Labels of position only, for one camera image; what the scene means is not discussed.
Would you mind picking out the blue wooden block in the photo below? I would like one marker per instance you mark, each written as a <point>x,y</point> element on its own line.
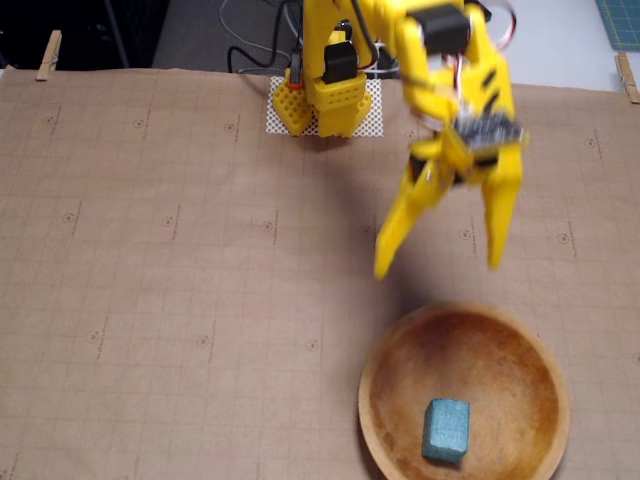
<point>446,432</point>

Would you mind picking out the green cutting mat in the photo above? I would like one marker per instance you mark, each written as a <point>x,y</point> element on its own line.
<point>622,22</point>

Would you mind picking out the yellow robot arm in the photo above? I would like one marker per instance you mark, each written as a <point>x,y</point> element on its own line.
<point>390,30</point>

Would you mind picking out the wooden clothespin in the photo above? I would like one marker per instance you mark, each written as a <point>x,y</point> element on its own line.
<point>49,55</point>
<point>627,77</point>

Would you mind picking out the camera circuit board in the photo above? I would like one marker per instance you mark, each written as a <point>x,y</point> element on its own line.
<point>487,130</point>

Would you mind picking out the brown gridded wrapping paper sheet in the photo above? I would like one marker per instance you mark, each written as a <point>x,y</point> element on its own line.
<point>200,280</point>

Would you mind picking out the round wooden bowl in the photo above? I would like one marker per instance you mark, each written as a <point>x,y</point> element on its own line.
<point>500,360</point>

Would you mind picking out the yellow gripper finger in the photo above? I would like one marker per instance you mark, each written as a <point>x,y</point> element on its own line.
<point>405,220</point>
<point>502,210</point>

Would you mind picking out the white perforated mat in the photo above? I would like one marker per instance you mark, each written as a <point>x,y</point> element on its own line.
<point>375,127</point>

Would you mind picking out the yellow waffle table clamp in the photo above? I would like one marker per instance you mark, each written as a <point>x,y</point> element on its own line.
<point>292,110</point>

